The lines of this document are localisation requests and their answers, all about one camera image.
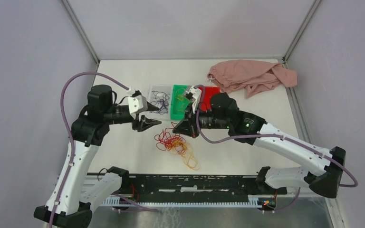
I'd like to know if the clear plastic bin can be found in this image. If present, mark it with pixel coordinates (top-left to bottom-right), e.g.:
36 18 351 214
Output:
147 85 173 121

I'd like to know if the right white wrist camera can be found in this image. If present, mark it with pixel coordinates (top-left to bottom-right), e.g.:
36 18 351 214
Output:
183 85 202 114

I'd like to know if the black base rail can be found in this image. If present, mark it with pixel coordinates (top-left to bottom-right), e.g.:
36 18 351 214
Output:
89 172 288 204

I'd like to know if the aluminium frame rail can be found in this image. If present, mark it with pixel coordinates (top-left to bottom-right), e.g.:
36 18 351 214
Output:
52 175 339 198

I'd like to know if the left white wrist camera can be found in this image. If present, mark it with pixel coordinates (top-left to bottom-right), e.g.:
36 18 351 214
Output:
127 87 147 113

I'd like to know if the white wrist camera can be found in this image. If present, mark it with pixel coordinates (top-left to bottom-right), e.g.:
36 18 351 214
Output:
183 85 202 114
127 87 147 113

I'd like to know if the yellow wire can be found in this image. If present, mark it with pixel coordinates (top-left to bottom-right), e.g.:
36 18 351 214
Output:
173 88 190 113

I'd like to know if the right controller board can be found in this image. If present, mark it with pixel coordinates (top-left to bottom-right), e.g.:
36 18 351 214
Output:
257 198 277 211

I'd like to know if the red plastic bin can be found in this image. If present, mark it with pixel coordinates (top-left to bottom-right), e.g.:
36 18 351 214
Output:
200 86 221 111

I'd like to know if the wire bundle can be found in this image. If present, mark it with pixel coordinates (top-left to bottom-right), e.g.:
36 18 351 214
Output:
154 123 201 171

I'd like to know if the green plastic bin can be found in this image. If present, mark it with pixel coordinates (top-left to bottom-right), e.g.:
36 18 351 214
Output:
170 85 190 121

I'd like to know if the pink cloth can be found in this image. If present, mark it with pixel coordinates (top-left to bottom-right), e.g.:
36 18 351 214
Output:
207 59 298 99

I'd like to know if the white slotted cable duct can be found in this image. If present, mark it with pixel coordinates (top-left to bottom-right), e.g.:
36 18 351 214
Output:
100 196 262 209

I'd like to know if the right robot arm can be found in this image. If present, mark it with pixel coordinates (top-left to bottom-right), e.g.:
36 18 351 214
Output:
173 89 346 199

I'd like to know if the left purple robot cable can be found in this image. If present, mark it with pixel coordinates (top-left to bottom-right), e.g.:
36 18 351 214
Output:
48 72 158 228

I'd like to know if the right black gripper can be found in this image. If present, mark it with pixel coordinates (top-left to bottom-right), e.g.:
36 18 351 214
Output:
173 101 231 138

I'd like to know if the dark purple wire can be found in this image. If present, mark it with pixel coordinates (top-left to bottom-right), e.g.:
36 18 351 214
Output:
150 90 171 115

